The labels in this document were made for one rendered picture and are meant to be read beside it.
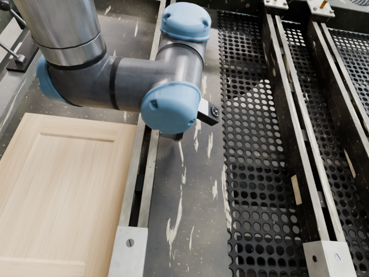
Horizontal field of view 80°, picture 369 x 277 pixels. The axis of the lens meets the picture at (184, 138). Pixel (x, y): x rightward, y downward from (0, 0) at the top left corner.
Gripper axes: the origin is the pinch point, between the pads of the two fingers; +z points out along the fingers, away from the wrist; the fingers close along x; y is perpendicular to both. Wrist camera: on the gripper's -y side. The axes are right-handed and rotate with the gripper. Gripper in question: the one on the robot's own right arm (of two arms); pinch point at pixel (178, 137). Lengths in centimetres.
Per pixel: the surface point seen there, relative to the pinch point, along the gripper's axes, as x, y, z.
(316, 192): 14.0, -34.6, -4.2
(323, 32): -56, -57, -3
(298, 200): 14.9, -33.0, 1.3
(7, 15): -50, 71, 5
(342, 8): -72, -69, -6
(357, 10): -73, -76, -6
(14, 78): -12.4, 48.3, -2.3
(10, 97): -5.7, 46.6, -2.3
